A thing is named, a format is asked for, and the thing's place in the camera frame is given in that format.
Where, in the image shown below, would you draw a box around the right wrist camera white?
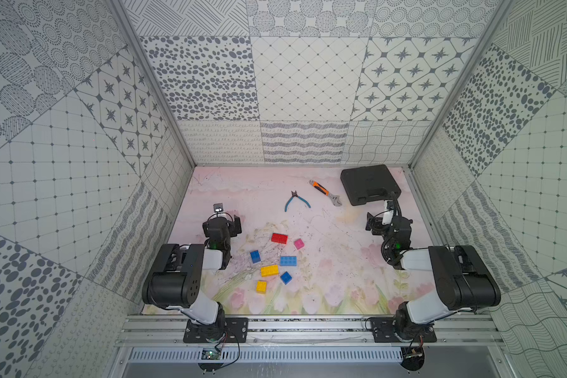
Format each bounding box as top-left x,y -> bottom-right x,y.
381,200 -> 395,225

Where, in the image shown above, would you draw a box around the teal handled pliers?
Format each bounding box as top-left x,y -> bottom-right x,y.
284,190 -> 312,214

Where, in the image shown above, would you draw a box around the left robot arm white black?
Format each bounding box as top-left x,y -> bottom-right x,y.
141,212 -> 242,343

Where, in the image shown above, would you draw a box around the yellow long lego brick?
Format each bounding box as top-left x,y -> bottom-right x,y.
260,265 -> 279,277

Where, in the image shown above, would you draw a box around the dark blue small lego brick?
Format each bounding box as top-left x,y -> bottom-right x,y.
250,250 -> 261,264

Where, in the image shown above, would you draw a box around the aluminium rail frame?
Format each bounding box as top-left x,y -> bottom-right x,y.
115,313 -> 503,347

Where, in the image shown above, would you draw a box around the yellow small lego brick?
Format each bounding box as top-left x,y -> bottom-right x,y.
255,280 -> 268,294

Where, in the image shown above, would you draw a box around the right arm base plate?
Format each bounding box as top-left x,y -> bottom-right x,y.
365,318 -> 437,343

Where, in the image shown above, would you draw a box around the red lego brick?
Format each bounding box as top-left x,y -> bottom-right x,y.
271,233 -> 288,245

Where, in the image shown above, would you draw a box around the black plastic tool case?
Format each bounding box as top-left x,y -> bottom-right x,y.
340,165 -> 402,206

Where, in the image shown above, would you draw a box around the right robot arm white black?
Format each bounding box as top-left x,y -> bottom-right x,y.
365,210 -> 501,341

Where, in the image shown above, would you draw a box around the floral pink table mat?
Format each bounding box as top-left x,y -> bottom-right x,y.
169,167 -> 435,315

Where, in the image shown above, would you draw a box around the light blue lego brick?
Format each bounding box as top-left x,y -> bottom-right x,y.
280,256 -> 298,267

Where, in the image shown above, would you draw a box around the pink lego brick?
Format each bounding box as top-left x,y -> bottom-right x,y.
294,239 -> 305,250

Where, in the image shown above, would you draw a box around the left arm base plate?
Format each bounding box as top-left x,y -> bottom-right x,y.
183,318 -> 249,344

